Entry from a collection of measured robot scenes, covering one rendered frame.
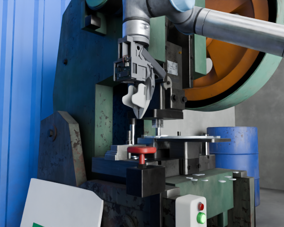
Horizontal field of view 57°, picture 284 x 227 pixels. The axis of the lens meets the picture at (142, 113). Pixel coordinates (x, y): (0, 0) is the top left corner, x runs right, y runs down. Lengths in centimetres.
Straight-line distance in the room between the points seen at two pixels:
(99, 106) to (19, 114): 95
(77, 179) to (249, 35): 80
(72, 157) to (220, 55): 87
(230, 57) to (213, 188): 67
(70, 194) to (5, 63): 113
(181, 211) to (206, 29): 50
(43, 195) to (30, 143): 79
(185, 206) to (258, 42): 46
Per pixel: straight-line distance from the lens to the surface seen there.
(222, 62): 140
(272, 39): 75
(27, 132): 200
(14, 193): 201
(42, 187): 129
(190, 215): 71
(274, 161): 436
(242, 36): 76
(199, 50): 121
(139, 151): 68
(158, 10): 73
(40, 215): 127
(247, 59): 131
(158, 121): 109
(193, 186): 91
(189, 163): 99
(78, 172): 111
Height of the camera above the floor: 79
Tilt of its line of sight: 5 degrees up
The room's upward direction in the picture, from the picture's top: straight up
